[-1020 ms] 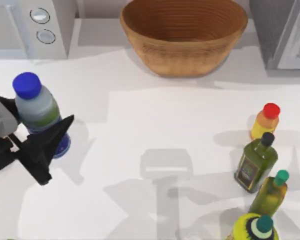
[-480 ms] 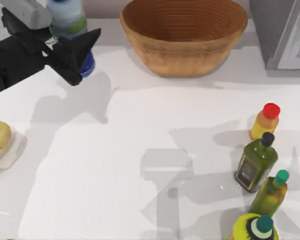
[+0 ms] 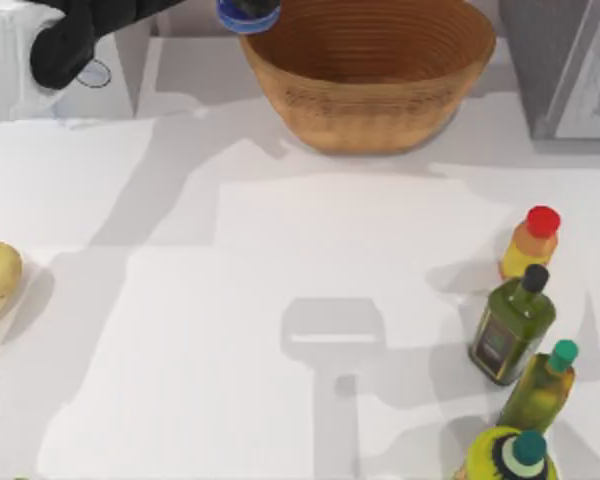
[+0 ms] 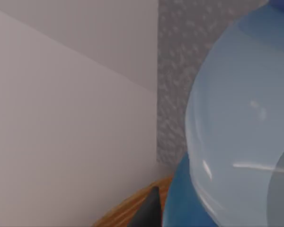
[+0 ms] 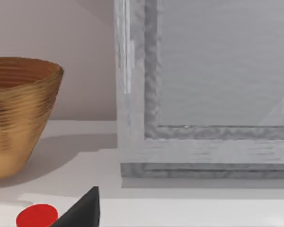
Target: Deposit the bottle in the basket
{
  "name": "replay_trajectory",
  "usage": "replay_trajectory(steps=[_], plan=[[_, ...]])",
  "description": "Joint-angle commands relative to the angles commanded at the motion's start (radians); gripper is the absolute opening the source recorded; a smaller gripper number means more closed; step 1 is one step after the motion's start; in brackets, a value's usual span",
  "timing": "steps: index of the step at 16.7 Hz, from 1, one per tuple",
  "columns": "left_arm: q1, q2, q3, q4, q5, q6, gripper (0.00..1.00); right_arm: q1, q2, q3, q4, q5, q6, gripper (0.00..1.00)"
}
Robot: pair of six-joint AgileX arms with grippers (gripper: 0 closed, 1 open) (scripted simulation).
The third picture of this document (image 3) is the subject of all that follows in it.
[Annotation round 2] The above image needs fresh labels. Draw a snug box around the yellow bottle with teal cap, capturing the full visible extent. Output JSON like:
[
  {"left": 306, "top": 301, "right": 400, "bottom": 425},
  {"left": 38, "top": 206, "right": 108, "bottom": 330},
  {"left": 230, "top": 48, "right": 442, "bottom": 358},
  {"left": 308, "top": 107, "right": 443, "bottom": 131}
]
[{"left": 454, "top": 425, "right": 561, "bottom": 480}]

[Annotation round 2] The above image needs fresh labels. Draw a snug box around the dark green bottle black cap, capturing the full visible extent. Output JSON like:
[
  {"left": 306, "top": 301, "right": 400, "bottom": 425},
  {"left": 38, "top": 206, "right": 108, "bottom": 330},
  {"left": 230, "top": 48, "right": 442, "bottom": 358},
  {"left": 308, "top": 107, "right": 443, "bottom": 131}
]
[{"left": 468, "top": 263, "right": 558, "bottom": 387}]

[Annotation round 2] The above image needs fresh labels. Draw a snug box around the brown woven basket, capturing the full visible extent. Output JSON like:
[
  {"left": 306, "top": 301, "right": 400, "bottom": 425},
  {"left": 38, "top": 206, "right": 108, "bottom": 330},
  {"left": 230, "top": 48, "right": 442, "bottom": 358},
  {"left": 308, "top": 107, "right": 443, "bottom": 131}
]
[{"left": 238, "top": 0, "right": 497, "bottom": 156}]

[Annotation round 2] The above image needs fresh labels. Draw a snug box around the blue round container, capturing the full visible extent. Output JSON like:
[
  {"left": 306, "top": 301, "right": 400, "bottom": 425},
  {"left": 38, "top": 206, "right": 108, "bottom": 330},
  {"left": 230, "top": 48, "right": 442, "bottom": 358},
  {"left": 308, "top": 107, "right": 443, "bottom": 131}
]
[{"left": 215, "top": 0, "right": 283, "bottom": 36}]

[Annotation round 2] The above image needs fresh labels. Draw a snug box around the grey cabinet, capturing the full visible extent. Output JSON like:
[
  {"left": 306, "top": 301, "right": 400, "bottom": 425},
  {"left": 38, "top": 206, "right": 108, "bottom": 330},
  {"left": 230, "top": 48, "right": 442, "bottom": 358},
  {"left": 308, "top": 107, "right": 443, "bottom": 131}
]
[{"left": 496, "top": 0, "right": 600, "bottom": 142}]

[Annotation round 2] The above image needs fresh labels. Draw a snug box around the green bottle with green cap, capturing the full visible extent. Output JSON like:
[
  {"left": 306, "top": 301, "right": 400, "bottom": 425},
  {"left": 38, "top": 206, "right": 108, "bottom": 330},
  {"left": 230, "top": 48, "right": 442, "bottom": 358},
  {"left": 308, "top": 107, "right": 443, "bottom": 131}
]
[{"left": 495, "top": 339, "right": 580, "bottom": 435}]

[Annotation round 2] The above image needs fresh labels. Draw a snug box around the yellow bottle with red cap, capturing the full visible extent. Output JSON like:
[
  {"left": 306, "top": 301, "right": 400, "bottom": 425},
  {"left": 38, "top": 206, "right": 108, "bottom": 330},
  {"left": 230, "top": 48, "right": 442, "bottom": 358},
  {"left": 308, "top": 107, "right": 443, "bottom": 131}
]
[{"left": 499, "top": 204, "right": 563, "bottom": 281}]

